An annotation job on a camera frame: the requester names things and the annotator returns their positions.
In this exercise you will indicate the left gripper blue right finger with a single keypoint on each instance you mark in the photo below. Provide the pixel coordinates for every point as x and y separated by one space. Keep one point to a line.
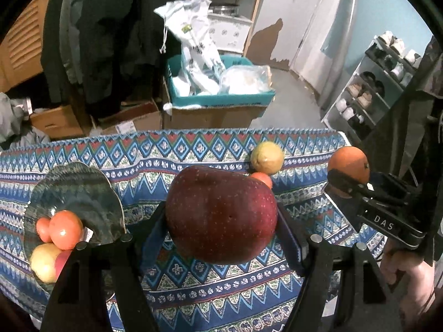
364 301

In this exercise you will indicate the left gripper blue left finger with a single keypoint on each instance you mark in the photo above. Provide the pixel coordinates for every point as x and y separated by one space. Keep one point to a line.
78 303

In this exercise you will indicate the red apple front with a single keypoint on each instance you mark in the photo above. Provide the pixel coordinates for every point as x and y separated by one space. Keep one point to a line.
61 260

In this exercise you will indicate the red apple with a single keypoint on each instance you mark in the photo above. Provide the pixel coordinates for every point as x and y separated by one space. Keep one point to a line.
220 217
61 260

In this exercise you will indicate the large orange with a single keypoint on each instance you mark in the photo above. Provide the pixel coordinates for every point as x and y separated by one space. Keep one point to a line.
66 229

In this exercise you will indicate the yellow-green pear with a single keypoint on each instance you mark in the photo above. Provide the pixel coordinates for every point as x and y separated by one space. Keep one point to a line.
43 260

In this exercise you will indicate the small orange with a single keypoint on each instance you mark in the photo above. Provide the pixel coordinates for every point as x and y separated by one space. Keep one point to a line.
263 177
43 229

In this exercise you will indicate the yellow pear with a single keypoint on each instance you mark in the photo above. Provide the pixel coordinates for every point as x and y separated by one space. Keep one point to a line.
267 157

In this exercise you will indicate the person right hand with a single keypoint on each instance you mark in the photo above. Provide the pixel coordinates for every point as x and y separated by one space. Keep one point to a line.
419 276

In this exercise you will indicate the dark glass scalloped plate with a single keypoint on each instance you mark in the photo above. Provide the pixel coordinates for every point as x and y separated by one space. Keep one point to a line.
86 192

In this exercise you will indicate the patterned blue tablecloth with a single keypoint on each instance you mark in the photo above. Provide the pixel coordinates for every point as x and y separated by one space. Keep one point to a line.
185 294

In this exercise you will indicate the shoe rack with shoes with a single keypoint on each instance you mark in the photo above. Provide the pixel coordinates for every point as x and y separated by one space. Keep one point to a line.
377 82

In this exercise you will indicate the wooden drawer box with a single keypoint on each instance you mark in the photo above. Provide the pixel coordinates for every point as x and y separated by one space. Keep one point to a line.
58 123

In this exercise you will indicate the open cardboard box floor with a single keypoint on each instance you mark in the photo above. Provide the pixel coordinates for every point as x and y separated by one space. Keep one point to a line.
130 119

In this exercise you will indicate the cardboard box under crate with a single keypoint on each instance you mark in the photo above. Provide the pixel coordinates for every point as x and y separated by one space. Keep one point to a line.
208 117

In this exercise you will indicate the teal plastic crate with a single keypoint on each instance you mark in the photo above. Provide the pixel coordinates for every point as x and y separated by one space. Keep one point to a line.
186 96

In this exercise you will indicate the grey clothes pile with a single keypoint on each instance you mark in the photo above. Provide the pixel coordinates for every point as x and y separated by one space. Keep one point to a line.
16 128

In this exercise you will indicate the clear plastic bag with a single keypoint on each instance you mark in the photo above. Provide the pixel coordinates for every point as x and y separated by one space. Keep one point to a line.
246 79

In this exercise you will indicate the grey door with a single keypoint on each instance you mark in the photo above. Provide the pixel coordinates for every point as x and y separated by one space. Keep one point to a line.
280 29

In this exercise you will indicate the black hanging coat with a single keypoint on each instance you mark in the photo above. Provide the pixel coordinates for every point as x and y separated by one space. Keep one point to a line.
110 50

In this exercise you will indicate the wooden louvered wardrobe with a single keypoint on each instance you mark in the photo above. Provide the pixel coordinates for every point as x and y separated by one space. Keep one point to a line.
22 47

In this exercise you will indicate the white patterned storage box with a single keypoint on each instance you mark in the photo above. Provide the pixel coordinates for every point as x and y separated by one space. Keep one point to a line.
229 33

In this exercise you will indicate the steel pot with lid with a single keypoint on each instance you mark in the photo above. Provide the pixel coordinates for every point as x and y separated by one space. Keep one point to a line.
225 9

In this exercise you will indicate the white rice bag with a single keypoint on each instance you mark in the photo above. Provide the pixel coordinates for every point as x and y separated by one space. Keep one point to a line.
201 66

